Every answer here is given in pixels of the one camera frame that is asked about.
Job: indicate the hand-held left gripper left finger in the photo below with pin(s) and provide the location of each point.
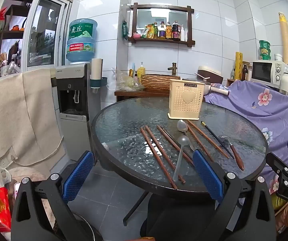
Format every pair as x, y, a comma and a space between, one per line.
80, 173

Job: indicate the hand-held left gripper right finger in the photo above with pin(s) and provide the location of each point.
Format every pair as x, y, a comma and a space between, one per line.
206, 173

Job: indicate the brown wooden chopstick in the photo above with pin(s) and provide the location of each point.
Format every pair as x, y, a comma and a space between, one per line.
209, 139
170, 141
199, 144
156, 155
162, 153

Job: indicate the black chopstick with gold band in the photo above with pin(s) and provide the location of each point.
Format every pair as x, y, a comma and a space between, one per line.
216, 138

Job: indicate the grey plastic spoon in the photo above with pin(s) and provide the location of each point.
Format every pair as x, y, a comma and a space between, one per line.
183, 140

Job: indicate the steel spoon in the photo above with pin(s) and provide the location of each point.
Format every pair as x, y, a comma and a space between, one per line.
182, 125

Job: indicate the thin black chopstick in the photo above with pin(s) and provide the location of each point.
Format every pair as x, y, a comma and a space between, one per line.
167, 133

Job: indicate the cream perforated utensil holder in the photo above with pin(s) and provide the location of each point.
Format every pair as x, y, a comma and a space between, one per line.
186, 98

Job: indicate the purple floral cloth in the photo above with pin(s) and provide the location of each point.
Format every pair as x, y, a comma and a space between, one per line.
246, 115

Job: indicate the round glass table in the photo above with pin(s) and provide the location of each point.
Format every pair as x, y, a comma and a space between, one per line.
123, 130

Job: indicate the grey water dispenser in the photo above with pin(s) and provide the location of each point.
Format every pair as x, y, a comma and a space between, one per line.
73, 100

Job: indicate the white microwave oven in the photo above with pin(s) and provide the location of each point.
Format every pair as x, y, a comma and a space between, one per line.
261, 71

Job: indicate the brown glass bottle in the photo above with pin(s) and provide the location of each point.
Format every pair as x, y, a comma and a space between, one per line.
244, 73

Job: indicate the beige cloth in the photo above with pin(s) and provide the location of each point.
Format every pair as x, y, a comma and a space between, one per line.
13, 110

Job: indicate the white lidded container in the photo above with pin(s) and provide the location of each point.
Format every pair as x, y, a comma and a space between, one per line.
278, 57

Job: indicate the dark wooden counter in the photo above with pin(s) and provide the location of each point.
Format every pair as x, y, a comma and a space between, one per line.
139, 95

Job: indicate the white and brown rice cooker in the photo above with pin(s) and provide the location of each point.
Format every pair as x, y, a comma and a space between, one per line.
209, 74

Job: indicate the yellow roll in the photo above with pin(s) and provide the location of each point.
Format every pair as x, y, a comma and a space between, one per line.
238, 65

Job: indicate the white paper cup dispenser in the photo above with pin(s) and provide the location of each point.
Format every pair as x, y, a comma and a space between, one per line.
95, 72

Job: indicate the stack of green cups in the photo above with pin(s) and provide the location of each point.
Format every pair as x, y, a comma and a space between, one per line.
265, 50

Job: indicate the clear plastic bag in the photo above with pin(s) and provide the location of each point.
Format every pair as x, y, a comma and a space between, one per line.
126, 81

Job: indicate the wooden wash basin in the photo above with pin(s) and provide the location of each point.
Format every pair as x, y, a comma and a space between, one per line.
156, 82

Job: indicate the tall sleeve of paper cups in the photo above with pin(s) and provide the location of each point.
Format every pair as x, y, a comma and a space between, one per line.
285, 37

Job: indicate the brass faucet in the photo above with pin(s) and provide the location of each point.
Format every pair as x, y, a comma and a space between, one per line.
172, 67

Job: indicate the yellow pump soap bottle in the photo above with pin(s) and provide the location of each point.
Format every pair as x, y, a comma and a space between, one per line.
141, 71

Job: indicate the blue water jug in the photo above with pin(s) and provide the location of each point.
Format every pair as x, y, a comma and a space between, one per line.
81, 42

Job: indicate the white squeeze bottle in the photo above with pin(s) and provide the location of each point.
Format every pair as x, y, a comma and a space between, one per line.
183, 34

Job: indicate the wooden-framed mirror shelf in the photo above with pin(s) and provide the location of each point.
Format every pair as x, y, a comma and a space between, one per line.
133, 40

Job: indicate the large dark soy sauce bottle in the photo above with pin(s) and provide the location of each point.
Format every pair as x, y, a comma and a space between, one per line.
176, 32

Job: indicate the amber sauce bottle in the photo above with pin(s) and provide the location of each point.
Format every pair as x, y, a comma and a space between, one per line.
168, 31

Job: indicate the sliding window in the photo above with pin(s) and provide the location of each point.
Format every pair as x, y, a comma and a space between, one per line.
43, 30

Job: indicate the purple label bottle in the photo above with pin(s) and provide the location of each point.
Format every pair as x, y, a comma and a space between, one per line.
162, 31

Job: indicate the green hanging packet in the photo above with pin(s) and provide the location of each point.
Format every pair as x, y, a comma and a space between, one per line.
125, 29

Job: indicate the green oil bottle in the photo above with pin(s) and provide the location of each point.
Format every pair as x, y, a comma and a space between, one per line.
155, 31

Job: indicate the yellow seasoning packets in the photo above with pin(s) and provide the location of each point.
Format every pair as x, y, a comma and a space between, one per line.
147, 32

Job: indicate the white wall socket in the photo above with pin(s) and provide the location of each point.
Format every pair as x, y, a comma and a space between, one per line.
6, 157

